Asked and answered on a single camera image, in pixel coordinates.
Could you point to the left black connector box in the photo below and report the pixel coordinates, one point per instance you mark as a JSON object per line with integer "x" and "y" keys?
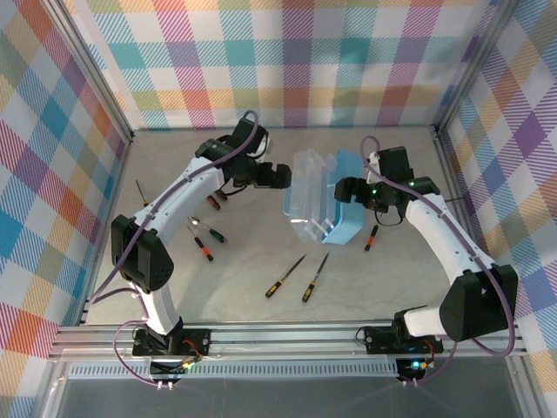
{"x": 165, "y": 370}

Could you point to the right black connector box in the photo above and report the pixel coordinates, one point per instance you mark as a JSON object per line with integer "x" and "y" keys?
{"x": 411, "y": 368}

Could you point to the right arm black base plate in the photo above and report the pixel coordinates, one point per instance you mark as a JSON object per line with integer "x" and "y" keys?
{"x": 378, "y": 341}

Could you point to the aluminium side rail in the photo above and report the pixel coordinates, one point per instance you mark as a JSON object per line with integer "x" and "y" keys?
{"x": 116, "y": 191}
{"x": 457, "y": 183}

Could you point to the clear plastic tool box lid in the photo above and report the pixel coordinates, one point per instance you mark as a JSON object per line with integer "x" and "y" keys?
{"x": 304, "y": 187}

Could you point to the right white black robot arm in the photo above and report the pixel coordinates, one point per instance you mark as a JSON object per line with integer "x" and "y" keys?
{"x": 435, "y": 226}

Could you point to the aluminium corner post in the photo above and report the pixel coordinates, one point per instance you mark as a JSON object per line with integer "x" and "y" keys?
{"x": 474, "y": 69}
{"x": 87, "y": 69}

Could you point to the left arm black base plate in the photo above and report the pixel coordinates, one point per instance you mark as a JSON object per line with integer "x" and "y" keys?
{"x": 198, "y": 337}

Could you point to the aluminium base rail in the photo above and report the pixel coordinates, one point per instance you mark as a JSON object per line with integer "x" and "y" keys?
{"x": 283, "y": 339}

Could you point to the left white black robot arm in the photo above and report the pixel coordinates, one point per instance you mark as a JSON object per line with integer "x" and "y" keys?
{"x": 183, "y": 191}

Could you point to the light blue tool box base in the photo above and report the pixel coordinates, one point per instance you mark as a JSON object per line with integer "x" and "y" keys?
{"x": 348, "y": 217}

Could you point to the black connector box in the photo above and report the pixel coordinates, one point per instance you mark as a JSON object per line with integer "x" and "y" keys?
{"x": 411, "y": 368}
{"x": 165, "y": 370}

